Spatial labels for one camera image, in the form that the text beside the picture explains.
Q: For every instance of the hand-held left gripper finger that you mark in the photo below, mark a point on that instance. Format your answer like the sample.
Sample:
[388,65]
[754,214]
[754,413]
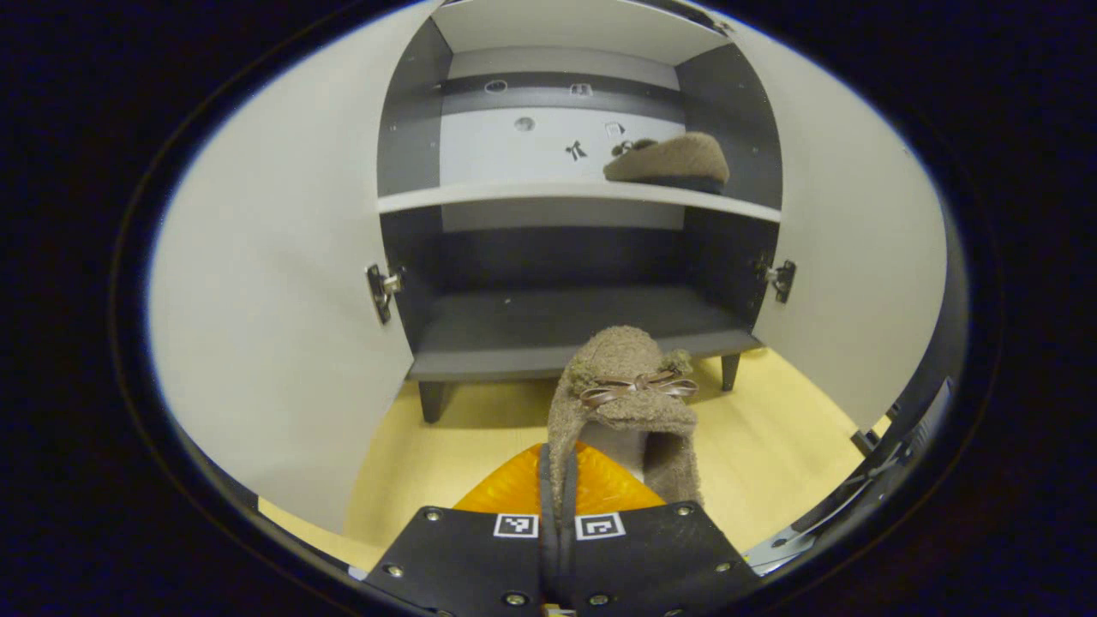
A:
[568,561]
[548,561]

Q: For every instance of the metal door hinge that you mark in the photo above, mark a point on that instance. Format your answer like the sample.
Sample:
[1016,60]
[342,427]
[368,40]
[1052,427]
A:
[780,278]
[381,290]

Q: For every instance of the dark metal frame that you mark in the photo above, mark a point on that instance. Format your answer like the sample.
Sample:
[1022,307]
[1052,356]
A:
[891,467]

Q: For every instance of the grey shoe cabinet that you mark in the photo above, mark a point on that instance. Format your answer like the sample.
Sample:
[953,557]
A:
[548,326]

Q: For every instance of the brown fuzzy shoe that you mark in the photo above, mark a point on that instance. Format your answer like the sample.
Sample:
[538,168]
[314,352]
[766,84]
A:
[626,360]
[673,158]

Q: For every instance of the grey cabinet door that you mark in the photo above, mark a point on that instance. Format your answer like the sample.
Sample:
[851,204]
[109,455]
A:
[283,257]
[857,257]

